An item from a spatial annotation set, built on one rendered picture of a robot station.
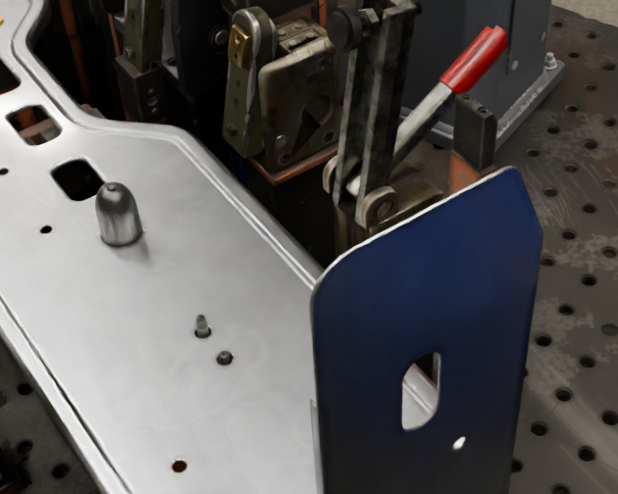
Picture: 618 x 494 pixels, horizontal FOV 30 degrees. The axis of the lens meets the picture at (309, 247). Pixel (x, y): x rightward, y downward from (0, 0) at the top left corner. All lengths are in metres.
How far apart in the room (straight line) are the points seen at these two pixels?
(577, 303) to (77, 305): 0.59
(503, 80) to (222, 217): 0.56
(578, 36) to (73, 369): 0.98
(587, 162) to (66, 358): 0.77
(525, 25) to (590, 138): 0.17
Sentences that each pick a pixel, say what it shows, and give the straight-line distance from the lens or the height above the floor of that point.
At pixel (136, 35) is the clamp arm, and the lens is 1.08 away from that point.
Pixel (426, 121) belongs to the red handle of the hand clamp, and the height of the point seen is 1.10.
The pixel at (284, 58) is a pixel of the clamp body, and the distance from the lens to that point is 0.95.
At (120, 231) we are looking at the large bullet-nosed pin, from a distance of 0.90.
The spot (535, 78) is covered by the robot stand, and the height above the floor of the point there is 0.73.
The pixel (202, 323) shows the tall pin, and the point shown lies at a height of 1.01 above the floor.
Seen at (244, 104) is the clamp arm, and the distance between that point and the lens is 0.96.
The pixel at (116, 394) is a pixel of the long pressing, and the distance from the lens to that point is 0.81.
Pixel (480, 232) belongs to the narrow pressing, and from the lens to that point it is 0.46.
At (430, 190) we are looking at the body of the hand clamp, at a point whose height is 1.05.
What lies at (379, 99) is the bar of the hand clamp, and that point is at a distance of 0.77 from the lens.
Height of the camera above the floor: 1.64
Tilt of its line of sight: 46 degrees down
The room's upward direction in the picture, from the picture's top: 4 degrees counter-clockwise
